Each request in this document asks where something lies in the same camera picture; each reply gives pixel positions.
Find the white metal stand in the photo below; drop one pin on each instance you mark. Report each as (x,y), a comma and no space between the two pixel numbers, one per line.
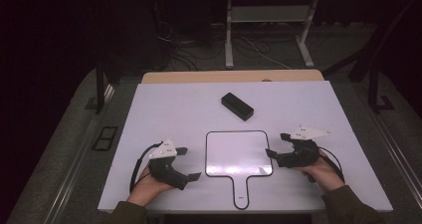
(268,14)

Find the black whiteboard eraser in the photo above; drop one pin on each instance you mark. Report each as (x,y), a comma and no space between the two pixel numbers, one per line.
(237,106)

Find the black metal stand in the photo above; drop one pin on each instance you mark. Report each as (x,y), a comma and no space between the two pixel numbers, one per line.
(99,88)
(374,91)

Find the black slanted stand bar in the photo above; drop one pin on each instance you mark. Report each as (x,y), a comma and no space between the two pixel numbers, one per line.
(371,51)

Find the wooden table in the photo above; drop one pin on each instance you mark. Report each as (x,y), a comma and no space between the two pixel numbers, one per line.
(205,76)

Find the white table cover board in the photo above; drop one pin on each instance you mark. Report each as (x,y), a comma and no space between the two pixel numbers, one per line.
(172,108)

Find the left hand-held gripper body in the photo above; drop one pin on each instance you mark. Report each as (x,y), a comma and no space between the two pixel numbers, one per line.
(164,172)

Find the person's right hand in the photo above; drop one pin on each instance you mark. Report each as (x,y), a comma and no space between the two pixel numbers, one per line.
(326,176)

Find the person's left hand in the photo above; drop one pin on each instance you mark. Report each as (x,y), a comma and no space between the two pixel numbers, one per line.
(146,190)

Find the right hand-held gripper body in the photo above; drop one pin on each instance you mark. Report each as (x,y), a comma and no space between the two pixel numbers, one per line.
(300,154)

